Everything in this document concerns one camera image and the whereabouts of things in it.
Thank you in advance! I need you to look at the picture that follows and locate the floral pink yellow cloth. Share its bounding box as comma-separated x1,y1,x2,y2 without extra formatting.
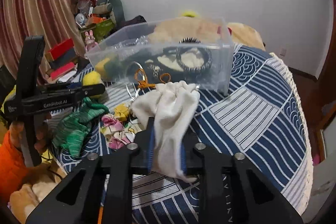
100,114,144,150

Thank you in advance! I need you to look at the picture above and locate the beige plush blanket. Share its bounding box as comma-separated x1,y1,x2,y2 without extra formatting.
148,17,265,51

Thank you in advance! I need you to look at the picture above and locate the green knitted cloth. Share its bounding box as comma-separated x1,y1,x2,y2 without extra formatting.
52,97,109,157

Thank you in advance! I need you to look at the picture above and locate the clear plastic storage box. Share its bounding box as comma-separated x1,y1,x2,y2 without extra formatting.
86,19,234,94

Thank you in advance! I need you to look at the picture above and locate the small yellow cloth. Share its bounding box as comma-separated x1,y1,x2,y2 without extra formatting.
113,103,129,122

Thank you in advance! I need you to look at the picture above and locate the pink rabbit toy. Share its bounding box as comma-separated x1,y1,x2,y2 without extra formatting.
85,30,98,52

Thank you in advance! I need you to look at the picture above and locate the dark purple garment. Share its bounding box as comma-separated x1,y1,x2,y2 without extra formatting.
117,15,146,30

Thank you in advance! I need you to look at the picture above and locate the left hand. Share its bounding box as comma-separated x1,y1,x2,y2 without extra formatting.
8,113,53,155

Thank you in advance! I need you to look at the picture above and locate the grey green plush toy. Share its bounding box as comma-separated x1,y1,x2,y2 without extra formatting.
93,0,125,26

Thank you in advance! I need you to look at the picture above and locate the blue white patterned cloth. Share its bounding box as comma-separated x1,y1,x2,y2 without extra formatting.
49,44,314,224

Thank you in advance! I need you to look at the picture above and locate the black beaded bracelet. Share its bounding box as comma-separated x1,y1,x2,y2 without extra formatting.
175,37,213,75

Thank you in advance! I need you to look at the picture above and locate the orange sleeve left forearm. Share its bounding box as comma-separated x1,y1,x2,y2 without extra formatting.
0,130,29,206

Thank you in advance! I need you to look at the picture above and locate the red box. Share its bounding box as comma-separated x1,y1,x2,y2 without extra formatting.
45,38,74,62

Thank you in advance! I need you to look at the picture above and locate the yellow felt ball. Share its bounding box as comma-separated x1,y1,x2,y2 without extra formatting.
82,71,105,99

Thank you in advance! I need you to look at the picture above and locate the green storage box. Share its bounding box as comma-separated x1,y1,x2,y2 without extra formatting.
80,19,116,43

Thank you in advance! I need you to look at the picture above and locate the striped pink curtain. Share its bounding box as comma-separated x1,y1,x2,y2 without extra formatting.
1,0,85,77

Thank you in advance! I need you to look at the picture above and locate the yellow fuzzy plush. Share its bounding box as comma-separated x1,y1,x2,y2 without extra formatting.
181,10,199,18

